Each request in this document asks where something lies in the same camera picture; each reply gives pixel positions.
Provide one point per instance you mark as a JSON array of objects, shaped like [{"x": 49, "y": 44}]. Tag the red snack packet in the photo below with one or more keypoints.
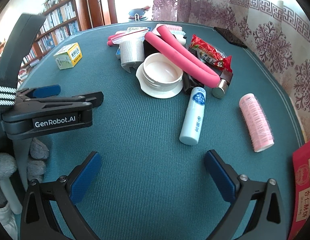
[{"x": 207, "y": 52}]

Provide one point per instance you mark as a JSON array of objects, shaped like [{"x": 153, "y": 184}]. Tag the green felt table mat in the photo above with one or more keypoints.
[{"x": 145, "y": 142}]

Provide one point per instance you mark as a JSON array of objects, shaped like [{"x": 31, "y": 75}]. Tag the long pink foam curler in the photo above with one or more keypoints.
[{"x": 185, "y": 57}]

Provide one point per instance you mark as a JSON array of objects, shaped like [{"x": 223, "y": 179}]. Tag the black stool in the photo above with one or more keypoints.
[{"x": 137, "y": 13}]

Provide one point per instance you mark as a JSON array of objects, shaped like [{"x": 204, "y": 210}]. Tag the white pole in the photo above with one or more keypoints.
[{"x": 9, "y": 195}]

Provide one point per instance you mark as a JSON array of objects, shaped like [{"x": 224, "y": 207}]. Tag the black object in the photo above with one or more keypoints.
[{"x": 150, "y": 48}]

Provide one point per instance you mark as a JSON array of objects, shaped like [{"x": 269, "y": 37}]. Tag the red cardboard box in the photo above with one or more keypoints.
[{"x": 304, "y": 180}]

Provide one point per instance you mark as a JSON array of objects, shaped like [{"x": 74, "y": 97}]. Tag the person's left hand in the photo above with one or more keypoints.
[{"x": 38, "y": 152}]

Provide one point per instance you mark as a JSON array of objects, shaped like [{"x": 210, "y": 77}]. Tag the pink velcro hair roller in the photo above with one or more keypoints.
[
  {"x": 256, "y": 123},
  {"x": 170, "y": 27}
]

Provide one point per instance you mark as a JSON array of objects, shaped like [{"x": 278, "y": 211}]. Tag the brown lipstick with silver cap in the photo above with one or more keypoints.
[{"x": 221, "y": 87}]

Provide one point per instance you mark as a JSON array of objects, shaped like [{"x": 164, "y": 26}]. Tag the white bottle with blue label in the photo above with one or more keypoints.
[{"x": 192, "y": 120}]

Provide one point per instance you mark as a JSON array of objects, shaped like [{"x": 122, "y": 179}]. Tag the black flat case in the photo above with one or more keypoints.
[{"x": 230, "y": 37}]

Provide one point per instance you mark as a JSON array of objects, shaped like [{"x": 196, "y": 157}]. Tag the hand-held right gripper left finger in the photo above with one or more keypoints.
[{"x": 86, "y": 177}]

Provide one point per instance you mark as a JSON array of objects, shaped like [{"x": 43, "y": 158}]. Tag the patterned purple curtain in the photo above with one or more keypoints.
[{"x": 270, "y": 37}]

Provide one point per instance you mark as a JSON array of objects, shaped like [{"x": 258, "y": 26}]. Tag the framed picture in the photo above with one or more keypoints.
[{"x": 51, "y": 2}]

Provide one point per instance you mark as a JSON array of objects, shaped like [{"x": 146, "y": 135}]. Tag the white jar lid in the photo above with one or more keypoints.
[{"x": 160, "y": 76}]

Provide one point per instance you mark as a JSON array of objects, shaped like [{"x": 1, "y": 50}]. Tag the wooden door frame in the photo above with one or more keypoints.
[{"x": 96, "y": 5}]

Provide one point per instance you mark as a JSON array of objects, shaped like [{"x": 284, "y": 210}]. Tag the wooden bookshelf with books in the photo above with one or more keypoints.
[{"x": 62, "y": 27}]

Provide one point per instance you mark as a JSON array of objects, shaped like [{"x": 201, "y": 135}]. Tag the small panda toy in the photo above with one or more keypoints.
[{"x": 180, "y": 41}]

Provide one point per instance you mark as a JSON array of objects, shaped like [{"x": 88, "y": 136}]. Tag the folded pink foam curler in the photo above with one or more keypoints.
[{"x": 110, "y": 42}]

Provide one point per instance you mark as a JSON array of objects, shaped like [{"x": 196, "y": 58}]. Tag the green yellow carton box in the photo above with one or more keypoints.
[{"x": 69, "y": 57}]

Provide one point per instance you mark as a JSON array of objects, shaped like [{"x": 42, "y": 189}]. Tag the blue and white box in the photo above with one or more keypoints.
[{"x": 118, "y": 53}]

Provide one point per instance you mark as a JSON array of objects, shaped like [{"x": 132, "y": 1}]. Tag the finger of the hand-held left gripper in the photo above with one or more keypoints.
[
  {"x": 94, "y": 98},
  {"x": 47, "y": 90}
]

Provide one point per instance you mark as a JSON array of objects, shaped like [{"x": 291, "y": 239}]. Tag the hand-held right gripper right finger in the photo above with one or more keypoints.
[{"x": 220, "y": 177}]

